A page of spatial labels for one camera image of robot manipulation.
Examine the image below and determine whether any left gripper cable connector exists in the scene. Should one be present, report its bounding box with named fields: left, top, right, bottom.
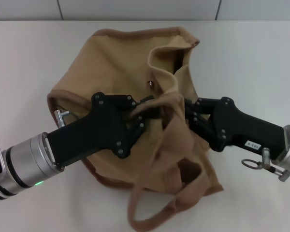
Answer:
left=53, top=109, right=87, bottom=128

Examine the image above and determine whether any right gripper cable connector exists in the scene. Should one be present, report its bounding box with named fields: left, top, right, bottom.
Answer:
left=241, top=147, right=290, bottom=181

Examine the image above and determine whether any gripper cable connector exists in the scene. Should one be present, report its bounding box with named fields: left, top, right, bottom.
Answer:
left=53, top=109, right=87, bottom=128
left=241, top=147, right=290, bottom=181

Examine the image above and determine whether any khaki canvas food bag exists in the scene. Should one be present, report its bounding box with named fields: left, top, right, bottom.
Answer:
left=46, top=27, right=225, bottom=224

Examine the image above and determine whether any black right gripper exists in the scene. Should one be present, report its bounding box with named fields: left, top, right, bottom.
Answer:
left=183, top=96, right=288, bottom=161

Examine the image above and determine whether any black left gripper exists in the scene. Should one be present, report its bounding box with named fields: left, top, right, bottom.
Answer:
left=46, top=92, right=162, bottom=169

